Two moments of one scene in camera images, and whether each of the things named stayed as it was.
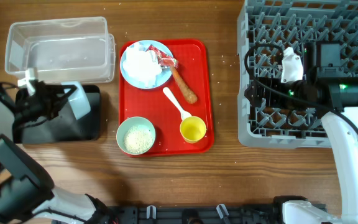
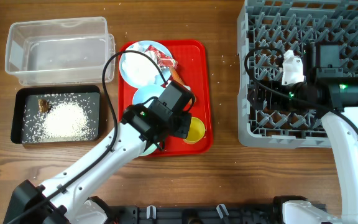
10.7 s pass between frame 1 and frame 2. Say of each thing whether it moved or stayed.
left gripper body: moved
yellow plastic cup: stayed
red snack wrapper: stayed
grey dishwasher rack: stayed
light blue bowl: moved
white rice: moved
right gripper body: stayed
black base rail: stayed
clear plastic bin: stayed
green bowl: moved
